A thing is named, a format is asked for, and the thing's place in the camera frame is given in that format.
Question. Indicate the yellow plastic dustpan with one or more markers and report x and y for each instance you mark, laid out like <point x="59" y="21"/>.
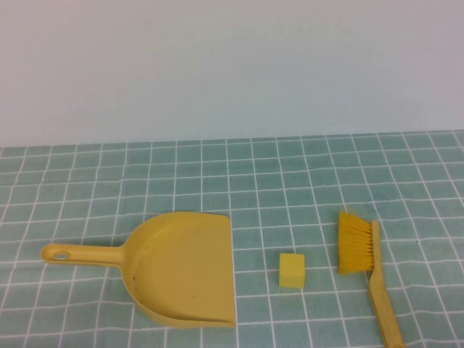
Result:
<point x="181" y="261"/>

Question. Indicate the small yellow foam cube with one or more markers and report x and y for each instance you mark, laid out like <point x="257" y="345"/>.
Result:
<point x="290" y="272"/>

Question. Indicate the yellow hand brush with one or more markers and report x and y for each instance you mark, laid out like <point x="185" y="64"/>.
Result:
<point x="377" y="290"/>

